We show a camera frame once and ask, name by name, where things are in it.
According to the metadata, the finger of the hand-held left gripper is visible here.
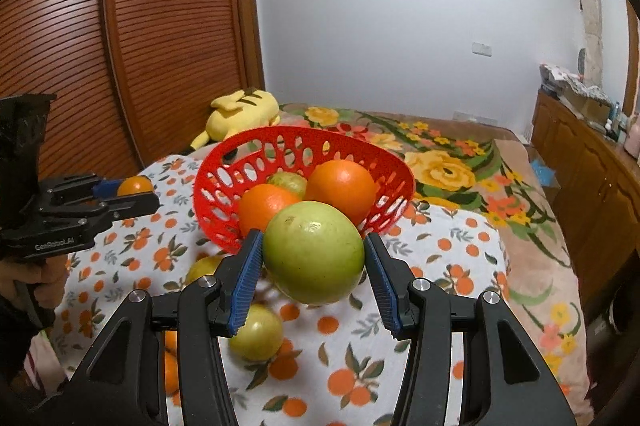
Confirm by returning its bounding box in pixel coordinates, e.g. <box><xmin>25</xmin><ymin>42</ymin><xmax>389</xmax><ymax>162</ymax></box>
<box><xmin>75</xmin><ymin>192</ymin><xmax>161</xmax><ymax>223</ymax></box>
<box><xmin>42</xmin><ymin>173</ymin><xmax>121</xmax><ymax>203</ymax></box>

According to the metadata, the yellow plush toy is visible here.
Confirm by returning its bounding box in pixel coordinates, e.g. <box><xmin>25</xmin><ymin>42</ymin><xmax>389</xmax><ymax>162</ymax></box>
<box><xmin>190</xmin><ymin>88</ymin><xmax>281</xmax><ymax>152</ymax></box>

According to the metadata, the wooden sideboard cabinet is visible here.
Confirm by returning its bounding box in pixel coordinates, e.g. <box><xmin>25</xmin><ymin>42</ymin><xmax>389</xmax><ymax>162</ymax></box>
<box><xmin>530</xmin><ymin>91</ymin><xmax>640</xmax><ymax>327</ymax></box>

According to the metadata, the green guava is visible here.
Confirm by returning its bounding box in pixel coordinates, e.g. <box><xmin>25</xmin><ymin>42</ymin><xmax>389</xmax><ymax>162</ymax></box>
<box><xmin>228</xmin><ymin>303</ymin><xmax>283</xmax><ymax>362</ymax></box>
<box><xmin>185</xmin><ymin>254</ymin><xmax>226</xmax><ymax>287</ymax></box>
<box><xmin>262</xmin><ymin>201</ymin><xmax>366</xmax><ymax>305</ymax></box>

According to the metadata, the wooden window frame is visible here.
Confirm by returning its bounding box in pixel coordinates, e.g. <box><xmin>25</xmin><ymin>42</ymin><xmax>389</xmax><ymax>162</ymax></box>
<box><xmin>625</xmin><ymin>0</ymin><xmax>640</xmax><ymax>117</ymax></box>

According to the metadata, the person's left hand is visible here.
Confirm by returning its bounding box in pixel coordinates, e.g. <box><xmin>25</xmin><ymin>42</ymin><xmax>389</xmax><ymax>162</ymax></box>
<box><xmin>0</xmin><ymin>251</ymin><xmax>71</xmax><ymax>313</ymax></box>

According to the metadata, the cardboard box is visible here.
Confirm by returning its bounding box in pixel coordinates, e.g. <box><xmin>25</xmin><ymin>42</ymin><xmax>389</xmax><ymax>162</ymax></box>
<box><xmin>565</xmin><ymin>88</ymin><xmax>613</xmax><ymax>127</ymax></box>

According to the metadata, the large orange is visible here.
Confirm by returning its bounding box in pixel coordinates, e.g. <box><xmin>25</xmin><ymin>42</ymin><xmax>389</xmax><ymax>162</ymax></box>
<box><xmin>304</xmin><ymin>159</ymin><xmax>378</xmax><ymax>227</ymax></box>

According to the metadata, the medium orange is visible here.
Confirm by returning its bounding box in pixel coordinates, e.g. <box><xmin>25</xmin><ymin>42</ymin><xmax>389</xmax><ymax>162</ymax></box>
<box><xmin>239</xmin><ymin>184</ymin><xmax>301</xmax><ymax>237</ymax></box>

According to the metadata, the wooden louvered wardrobe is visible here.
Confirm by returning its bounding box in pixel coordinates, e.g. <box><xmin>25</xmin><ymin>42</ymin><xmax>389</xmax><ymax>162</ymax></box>
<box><xmin>0</xmin><ymin>0</ymin><xmax>267</xmax><ymax>257</ymax></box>

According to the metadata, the pink striped clothing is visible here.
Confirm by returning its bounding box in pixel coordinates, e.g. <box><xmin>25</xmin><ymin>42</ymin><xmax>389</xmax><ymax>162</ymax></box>
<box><xmin>24</xmin><ymin>332</ymin><xmax>68</xmax><ymax>397</ymax></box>

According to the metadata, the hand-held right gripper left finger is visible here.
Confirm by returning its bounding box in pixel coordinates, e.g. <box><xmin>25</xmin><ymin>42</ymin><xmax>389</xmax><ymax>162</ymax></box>
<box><xmin>67</xmin><ymin>228</ymin><xmax>266</xmax><ymax>426</ymax></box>

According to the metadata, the pink jug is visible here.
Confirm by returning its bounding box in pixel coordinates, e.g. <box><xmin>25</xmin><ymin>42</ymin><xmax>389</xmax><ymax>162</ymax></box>
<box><xmin>622</xmin><ymin>113</ymin><xmax>640</xmax><ymax>159</ymax></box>

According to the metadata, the floral blanket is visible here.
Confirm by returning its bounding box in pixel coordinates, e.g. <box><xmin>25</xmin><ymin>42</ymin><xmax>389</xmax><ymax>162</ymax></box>
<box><xmin>277</xmin><ymin>103</ymin><xmax>588</xmax><ymax>426</ymax></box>

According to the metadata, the red perforated plastic basket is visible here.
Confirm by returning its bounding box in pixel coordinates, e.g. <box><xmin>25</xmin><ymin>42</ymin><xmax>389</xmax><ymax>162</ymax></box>
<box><xmin>192</xmin><ymin>126</ymin><xmax>416</xmax><ymax>255</ymax></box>

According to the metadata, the pile of printed paper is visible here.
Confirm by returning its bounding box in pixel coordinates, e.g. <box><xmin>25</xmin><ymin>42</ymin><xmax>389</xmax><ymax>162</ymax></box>
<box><xmin>539</xmin><ymin>63</ymin><xmax>608</xmax><ymax>99</ymax></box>

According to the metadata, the orange print tablecloth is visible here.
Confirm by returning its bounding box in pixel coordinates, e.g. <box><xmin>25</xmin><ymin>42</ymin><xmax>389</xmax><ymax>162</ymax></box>
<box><xmin>45</xmin><ymin>153</ymin><xmax>511</xmax><ymax>426</ymax></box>

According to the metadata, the olive yellow guava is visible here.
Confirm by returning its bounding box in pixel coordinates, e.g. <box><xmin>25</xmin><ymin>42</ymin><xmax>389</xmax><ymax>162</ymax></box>
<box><xmin>266</xmin><ymin>171</ymin><xmax>308</xmax><ymax>199</ymax></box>

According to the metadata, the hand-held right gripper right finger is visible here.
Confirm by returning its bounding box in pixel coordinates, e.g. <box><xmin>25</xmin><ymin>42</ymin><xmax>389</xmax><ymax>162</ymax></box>
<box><xmin>362</xmin><ymin>232</ymin><xmax>576</xmax><ymax>426</ymax></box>

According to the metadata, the beige curtain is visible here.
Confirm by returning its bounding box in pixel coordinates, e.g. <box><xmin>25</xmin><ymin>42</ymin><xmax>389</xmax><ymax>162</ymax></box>
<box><xmin>570</xmin><ymin>0</ymin><xmax>608</xmax><ymax>89</ymax></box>

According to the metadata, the blue plastic bag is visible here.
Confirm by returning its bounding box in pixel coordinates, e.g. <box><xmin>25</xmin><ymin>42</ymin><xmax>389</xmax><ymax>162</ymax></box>
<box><xmin>531</xmin><ymin>158</ymin><xmax>561</xmax><ymax>192</ymax></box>

